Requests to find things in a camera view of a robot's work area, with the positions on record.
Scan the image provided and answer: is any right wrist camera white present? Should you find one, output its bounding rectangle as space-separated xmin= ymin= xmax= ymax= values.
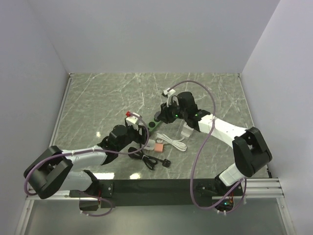
xmin=162 ymin=88 xmax=176 ymax=107

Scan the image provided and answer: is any white USB power strip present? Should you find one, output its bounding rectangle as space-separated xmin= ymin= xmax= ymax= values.
xmin=180 ymin=122 xmax=194 ymax=139

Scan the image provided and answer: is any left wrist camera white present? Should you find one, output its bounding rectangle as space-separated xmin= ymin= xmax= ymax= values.
xmin=125 ymin=111 xmax=142 ymax=130

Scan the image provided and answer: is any green power strip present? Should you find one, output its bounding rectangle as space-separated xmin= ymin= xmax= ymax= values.
xmin=148 ymin=111 xmax=162 ymax=135

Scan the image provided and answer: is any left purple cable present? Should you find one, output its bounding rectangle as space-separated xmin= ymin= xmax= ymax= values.
xmin=23 ymin=112 xmax=150 ymax=217

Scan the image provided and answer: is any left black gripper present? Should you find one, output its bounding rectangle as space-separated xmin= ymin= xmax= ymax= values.
xmin=117 ymin=123 xmax=152 ymax=151

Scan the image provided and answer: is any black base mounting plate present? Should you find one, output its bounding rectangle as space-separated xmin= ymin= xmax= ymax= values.
xmin=88 ymin=178 xmax=243 ymax=207

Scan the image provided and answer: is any white coiled cable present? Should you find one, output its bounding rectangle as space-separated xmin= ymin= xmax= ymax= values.
xmin=155 ymin=133 xmax=188 ymax=152

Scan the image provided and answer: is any purple cable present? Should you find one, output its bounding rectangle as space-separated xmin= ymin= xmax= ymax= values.
xmin=23 ymin=112 xmax=150 ymax=217
xmin=166 ymin=80 xmax=247 ymax=211

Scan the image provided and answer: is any black power cord with plug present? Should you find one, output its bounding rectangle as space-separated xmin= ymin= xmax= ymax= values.
xmin=127 ymin=144 xmax=171 ymax=171

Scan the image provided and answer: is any aluminium frame rail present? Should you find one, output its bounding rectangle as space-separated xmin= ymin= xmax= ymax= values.
xmin=27 ymin=178 xmax=286 ymax=200

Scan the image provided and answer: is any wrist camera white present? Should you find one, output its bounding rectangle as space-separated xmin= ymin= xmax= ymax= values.
xmin=162 ymin=88 xmax=176 ymax=107
xmin=125 ymin=111 xmax=142 ymax=130

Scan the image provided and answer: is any pink square adapter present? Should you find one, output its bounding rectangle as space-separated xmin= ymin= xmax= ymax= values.
xmin=154 ymin=143 xmax=164 ymax=153

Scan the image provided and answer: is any white square charger plug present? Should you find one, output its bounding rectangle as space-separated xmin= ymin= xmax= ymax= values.
xmin=143 ymin=139 xmax=156 ymax=151

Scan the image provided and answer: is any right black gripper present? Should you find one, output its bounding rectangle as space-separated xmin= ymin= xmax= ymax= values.
xmin=157 ymin=98 xmax=188 ymax=124

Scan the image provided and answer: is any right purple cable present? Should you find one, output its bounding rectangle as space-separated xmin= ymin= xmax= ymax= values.
xmin=166 ymin=80 xmax=247 ymax=211

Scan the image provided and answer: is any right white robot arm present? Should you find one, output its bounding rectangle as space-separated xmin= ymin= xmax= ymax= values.
xmin=156 ymin=90 xmax=272 ymax=195

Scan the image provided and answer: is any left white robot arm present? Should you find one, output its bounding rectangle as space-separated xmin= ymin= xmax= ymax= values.
xmin=23 ymin=124 xmax=150 ymax=199

